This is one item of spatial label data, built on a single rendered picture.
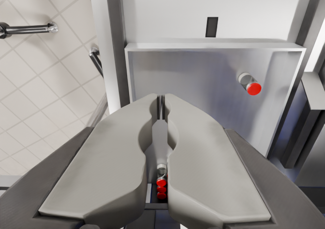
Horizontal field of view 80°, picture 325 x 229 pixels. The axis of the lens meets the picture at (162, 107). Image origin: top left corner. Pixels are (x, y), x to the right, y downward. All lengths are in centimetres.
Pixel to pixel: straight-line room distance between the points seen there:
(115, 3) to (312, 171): 53
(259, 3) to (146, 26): 17
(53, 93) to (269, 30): 141
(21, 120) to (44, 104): 26
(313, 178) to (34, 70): 151
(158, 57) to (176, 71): 4
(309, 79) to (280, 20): 11
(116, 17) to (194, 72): 15
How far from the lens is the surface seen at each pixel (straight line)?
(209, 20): 33
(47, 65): 149
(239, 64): 36
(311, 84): 40
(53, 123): 172
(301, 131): 46
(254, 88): 33
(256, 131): 44
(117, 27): 31
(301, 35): 37
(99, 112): 95
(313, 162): 56
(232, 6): 34
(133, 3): 33
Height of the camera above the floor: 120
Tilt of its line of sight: 59 degrees down
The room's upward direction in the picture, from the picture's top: 177 degrees counter-clockwise
